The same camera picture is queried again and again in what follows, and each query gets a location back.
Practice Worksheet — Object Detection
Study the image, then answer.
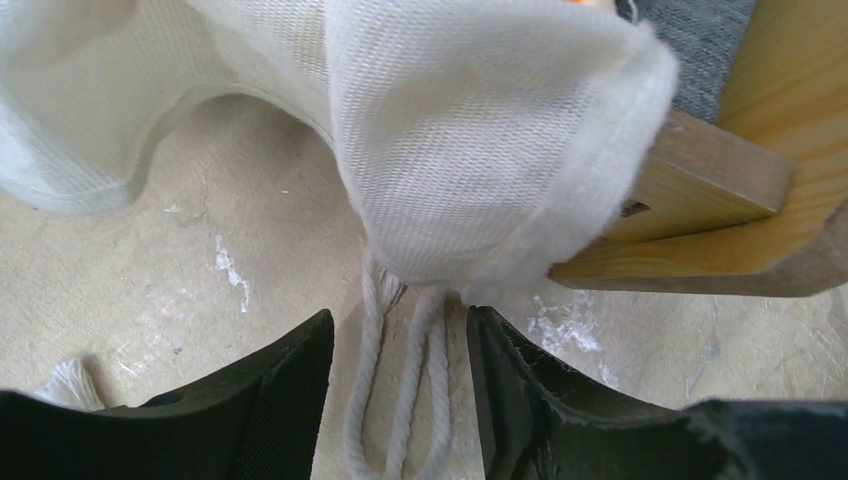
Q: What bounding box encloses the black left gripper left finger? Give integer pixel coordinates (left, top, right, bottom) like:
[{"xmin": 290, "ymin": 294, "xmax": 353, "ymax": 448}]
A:
[{"xmin": 1, "ymin": 310, "xmax": 334, "ymax": 479}]

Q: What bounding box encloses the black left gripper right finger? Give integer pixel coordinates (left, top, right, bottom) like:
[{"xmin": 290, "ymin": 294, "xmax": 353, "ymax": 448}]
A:
[{"xmin": 466, "ymin": 307, "xmax": 847, "ymax": 480}]

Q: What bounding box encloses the orange patterned white blanket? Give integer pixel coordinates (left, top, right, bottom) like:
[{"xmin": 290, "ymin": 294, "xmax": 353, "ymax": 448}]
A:
[{"xmin": 0, "ymin": 0, "xmax": 680, "ymax": 480}]

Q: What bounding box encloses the wooden pet bed frame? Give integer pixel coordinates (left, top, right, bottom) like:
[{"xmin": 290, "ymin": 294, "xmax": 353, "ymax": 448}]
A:
[{"xmin": 550, "ymin": 1, "xmax": 847, "ymax": 297}]

